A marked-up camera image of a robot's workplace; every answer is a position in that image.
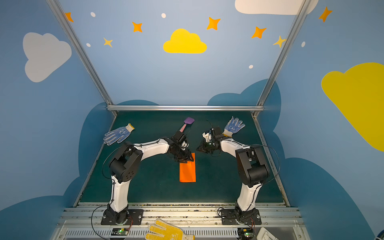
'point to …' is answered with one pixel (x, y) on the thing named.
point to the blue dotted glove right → (232, 126)
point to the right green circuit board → (245, 233)
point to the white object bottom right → (263, 234)
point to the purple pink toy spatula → (188, 120)
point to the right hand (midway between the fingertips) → (196, 148)
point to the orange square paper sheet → (187, 170)
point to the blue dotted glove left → (119, 134)
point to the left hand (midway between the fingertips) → (192, 160)
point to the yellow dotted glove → (160, 230)
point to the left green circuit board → (120, 231)
